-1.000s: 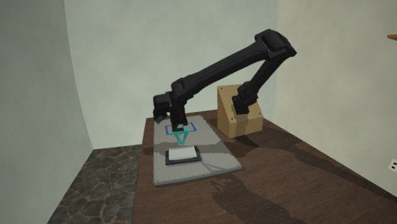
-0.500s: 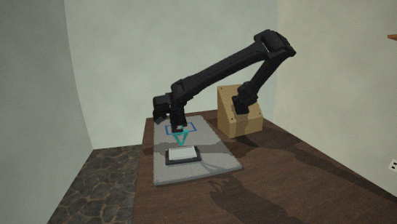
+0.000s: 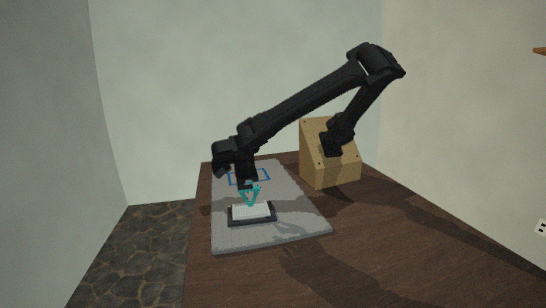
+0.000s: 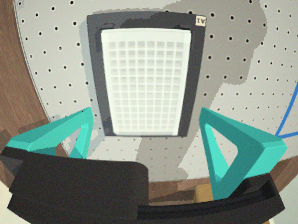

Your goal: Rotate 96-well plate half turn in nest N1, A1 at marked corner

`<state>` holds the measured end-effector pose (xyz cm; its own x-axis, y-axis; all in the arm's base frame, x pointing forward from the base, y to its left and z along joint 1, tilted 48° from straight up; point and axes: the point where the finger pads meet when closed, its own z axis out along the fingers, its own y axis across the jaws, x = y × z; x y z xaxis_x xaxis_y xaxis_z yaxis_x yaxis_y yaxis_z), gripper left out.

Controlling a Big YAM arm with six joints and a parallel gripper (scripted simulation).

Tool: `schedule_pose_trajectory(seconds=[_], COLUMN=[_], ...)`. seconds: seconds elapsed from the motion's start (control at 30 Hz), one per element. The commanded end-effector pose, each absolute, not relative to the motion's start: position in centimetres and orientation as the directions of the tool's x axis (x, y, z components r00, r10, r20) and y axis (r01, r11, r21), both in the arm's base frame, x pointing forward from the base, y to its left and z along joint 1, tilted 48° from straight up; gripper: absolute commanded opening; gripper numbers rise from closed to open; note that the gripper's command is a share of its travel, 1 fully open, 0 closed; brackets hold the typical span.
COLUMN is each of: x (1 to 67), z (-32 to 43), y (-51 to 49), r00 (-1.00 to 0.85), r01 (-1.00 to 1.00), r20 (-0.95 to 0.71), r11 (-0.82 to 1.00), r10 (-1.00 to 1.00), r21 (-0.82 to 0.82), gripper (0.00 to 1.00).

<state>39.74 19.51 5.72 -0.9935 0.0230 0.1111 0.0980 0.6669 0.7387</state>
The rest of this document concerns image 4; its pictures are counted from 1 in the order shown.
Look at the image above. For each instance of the grey flat base plate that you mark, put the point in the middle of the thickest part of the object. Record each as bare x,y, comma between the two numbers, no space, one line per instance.
249,72

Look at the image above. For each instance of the white well plate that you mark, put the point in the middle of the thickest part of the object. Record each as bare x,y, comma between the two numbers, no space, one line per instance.
136,94

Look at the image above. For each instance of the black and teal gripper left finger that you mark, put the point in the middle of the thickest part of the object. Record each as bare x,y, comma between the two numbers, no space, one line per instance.
44,139

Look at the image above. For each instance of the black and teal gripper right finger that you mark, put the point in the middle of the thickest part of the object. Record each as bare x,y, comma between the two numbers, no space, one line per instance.
258,152

